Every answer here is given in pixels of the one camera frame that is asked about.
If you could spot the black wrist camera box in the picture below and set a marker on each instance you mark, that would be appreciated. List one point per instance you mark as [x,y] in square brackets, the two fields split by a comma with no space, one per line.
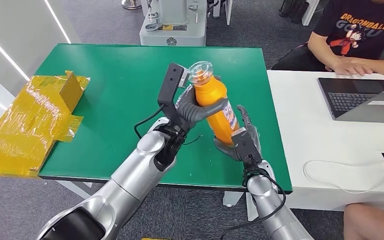
[170,89]
[246,147]

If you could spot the chrome stand base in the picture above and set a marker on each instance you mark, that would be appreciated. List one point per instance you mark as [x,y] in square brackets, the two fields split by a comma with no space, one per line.
[131,4]

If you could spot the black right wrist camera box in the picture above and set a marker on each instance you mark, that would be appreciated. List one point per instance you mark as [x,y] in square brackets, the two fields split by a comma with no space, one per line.
[246,147]

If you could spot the person's right forearm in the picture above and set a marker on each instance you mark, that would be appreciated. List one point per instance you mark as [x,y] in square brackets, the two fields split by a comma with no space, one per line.
[324,53]

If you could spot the small yellow object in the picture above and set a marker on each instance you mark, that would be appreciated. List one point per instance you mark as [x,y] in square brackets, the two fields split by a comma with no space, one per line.
[152,239]

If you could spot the yellow taped cardboard box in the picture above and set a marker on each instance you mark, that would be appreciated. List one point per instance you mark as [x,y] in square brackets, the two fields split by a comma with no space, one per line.
[29,116]

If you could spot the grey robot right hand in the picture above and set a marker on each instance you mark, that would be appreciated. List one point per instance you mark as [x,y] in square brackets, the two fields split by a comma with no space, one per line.
[247,119]

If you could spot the white furniture leg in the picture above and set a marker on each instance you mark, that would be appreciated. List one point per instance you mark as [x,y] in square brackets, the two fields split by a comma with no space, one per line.
[227,13]
[309,11]

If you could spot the grey closed laptop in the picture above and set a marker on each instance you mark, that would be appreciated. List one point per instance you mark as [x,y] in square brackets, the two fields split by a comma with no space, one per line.
[377,112]

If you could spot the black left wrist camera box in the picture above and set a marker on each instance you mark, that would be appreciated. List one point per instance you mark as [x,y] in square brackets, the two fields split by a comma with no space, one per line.
[170,89]

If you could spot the person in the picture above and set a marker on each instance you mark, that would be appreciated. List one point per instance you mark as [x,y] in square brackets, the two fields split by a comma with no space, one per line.
[361,33]

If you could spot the white table leg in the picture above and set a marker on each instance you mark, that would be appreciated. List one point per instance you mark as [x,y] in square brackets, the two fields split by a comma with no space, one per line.
[76,190]
[251,208]

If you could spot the black open laptop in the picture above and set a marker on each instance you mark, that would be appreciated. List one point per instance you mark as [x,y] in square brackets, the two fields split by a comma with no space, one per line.
[344,99]

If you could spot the person's bare leg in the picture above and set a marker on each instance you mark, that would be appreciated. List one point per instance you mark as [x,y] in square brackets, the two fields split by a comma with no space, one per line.
[374,222]

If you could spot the grey table foot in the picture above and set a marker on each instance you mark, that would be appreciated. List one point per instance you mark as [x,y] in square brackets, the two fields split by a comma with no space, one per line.
[231,198]

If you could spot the black bag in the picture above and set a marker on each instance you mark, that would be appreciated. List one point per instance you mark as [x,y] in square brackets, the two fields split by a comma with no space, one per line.
[291,10]

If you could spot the grey machine base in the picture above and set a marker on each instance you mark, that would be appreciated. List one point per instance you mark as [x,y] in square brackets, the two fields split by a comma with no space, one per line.
[178,36]

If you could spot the person's right hand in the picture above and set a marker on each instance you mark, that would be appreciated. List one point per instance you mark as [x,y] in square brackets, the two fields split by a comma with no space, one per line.
[352,68]

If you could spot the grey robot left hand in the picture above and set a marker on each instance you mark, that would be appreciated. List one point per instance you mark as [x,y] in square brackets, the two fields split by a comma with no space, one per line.
[192,112]

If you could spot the orange bottle with clear cap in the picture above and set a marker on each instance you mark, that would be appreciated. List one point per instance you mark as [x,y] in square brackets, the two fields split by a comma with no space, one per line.
[212,89]

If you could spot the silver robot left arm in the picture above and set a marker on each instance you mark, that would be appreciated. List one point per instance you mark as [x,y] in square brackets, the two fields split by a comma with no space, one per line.
[135,175]

